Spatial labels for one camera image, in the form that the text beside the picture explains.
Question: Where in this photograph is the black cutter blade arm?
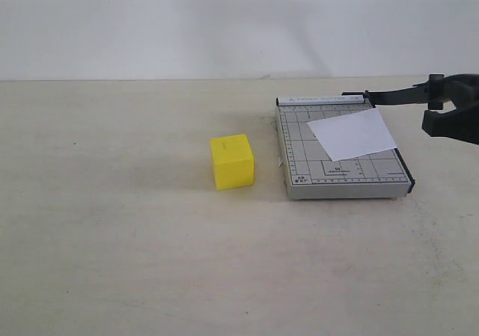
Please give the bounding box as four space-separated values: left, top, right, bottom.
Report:
341 74 450 110

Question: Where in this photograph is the grey paper cutter base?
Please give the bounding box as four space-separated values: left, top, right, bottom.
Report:
275 93 415 200

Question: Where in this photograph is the white paper sheet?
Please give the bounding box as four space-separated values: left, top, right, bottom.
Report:
307 108 397 162

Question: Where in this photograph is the yellow cube block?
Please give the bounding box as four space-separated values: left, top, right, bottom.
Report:
210 134 254 191

